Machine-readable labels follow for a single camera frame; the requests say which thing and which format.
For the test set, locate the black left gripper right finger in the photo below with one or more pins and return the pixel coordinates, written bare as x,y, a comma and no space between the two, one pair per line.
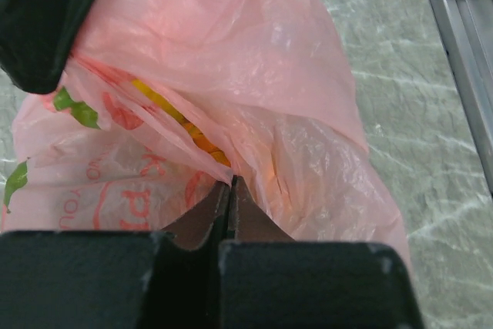
268,280

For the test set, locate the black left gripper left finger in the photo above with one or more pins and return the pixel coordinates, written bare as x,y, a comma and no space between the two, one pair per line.
108,279

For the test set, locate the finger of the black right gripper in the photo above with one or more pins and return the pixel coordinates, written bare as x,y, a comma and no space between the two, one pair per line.
36,39

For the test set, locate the yellow fake lemon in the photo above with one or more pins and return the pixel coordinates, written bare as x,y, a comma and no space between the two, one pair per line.
194,132

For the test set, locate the pink plastic bag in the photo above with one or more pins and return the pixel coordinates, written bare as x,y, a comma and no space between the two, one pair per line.
266,81

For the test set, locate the aluminium mounting rail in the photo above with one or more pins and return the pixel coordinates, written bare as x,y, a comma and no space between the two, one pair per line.
465,28

